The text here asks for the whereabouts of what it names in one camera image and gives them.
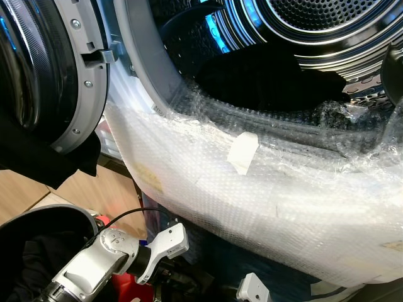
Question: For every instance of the black clothes pile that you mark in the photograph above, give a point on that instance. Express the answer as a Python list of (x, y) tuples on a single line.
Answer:
[(38, 264)]

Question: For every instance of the silver front-load washing machine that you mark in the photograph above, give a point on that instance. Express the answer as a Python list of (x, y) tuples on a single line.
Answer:
[(315, 38)]

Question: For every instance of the red plastic object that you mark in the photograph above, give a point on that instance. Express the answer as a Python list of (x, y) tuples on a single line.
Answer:
[(133, 290)]

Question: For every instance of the clear bubble wrap sheet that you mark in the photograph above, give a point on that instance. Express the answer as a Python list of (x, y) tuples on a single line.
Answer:
[(252, 207)]

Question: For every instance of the white tape piece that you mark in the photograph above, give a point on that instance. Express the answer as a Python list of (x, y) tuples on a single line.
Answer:
[(243, 153)]

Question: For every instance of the round grey laundry basket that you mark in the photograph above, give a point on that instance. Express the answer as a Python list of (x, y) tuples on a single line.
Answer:
[(44, 214)]

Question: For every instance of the black hanging cloth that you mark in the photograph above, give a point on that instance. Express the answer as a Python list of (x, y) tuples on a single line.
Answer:
[(38, 163)]

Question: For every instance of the black garment in drum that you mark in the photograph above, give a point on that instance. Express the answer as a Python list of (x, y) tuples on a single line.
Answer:
[(264, 82)]

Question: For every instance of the crumpled clear plastic piece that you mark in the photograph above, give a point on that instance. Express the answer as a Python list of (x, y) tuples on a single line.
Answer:
[(354, 114)]

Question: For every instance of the round chrome washer door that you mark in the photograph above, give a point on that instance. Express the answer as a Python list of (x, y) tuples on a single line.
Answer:
[(38, 63)]

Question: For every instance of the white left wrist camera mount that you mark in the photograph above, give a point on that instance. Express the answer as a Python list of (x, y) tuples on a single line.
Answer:
[(165, 242)]

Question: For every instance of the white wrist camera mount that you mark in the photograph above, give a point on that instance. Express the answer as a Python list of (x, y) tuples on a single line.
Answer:
[(254, 289), (165, 242)]

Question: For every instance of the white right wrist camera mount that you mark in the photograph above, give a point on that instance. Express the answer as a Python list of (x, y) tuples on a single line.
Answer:
[(254, 289)]

